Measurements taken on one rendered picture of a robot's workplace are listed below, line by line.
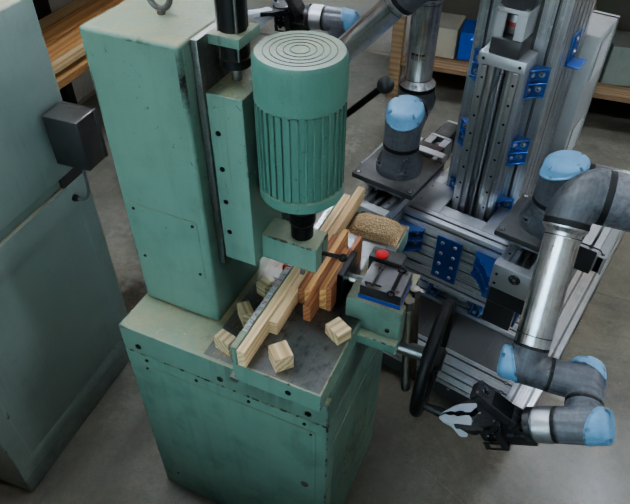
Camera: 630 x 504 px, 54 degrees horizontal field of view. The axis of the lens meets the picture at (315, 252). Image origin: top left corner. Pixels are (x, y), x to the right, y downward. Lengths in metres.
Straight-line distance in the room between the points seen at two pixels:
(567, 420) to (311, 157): 0.73
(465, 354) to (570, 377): 0.94
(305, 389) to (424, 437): 1.08
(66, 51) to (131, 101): 2.25
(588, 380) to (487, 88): 0.87
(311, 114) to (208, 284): 0.55
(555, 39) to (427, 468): 1.42
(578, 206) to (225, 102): 0.73
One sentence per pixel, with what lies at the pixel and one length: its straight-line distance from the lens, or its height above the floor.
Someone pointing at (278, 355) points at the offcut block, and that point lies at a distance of 1.31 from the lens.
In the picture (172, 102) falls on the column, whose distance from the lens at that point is 1.20.
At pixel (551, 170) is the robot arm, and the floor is 1.03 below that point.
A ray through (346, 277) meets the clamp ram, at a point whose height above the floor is 0.97.
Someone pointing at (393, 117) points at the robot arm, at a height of 1.03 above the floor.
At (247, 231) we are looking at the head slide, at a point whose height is 1.10.
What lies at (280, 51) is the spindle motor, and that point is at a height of 1.50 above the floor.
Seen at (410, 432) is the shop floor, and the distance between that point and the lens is 2.33.
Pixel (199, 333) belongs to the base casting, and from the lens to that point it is 1.55.
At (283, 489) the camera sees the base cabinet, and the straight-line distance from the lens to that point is 1.86.
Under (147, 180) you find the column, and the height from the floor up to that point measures 1.20.
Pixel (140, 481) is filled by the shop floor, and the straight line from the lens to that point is 2.29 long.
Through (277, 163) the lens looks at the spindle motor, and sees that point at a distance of 1.17.
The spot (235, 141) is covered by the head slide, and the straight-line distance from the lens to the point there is 1.22.
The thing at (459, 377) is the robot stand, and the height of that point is 0.22.
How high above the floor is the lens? 1.97
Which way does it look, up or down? 43 degrees down
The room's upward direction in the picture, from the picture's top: straight up
